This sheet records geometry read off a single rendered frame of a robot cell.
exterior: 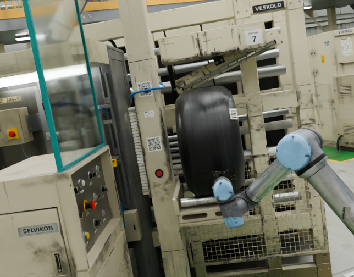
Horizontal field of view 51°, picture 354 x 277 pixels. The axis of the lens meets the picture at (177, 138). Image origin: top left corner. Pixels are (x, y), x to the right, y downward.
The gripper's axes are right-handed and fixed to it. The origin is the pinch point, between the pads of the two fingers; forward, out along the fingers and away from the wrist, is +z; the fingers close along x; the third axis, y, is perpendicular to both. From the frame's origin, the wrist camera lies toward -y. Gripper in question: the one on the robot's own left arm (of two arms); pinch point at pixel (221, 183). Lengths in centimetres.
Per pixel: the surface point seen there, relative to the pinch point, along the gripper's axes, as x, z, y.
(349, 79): -218, 429, 70
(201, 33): -1, 34, 80
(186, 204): 19.4, 11.2, -10.1
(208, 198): 8.1, 11.5, -8.5
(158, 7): 72, 542, 271
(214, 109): -1.4, -0.5, 35.4
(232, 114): -9.7, -0.9, 31.8
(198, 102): 5.5, 3.0, 39.9
